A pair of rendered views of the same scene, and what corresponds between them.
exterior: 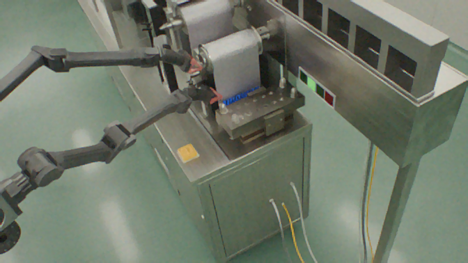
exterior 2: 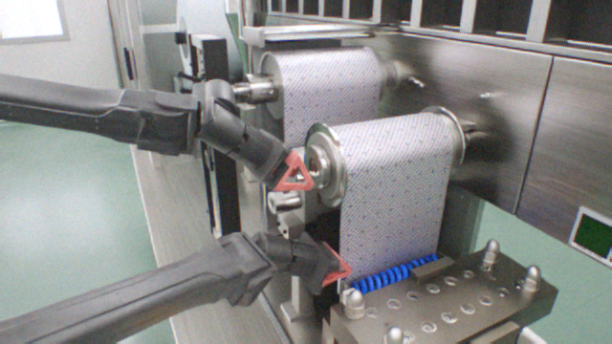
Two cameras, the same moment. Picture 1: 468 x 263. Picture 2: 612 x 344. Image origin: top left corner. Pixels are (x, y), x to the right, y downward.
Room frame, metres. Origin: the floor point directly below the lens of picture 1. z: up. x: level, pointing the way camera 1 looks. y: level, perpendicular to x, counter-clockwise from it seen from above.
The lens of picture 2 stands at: (0.99, 0.14, 1.52)
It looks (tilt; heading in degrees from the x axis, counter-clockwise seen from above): 25 degrees down; 357
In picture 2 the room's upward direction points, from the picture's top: straight up
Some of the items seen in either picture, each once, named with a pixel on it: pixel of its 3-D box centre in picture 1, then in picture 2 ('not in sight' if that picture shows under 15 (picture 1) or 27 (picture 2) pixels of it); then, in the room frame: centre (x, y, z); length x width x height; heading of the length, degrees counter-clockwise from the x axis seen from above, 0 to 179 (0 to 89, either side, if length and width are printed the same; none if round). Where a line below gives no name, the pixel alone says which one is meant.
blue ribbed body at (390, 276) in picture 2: (242, 96); (398, 274); (1.59, -0.07, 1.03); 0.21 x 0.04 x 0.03; 113
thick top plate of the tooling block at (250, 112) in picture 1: (260, 108); (447, 311); (1.51, -0.14, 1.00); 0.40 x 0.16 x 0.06; 113
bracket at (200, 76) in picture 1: (201, 92); (296, 253); (1.63, 0.13, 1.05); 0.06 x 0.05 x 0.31; 113
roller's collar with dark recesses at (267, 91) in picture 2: (176, 22); (260, 88); (1.84, 0.20, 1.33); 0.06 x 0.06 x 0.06; 23
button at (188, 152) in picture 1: (187, 152); not in sight; (1.38, 0.23, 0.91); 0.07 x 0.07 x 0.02; 23
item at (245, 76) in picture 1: (238, 81); (393, 236); (1.61, -0.06, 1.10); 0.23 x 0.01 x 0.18; 113
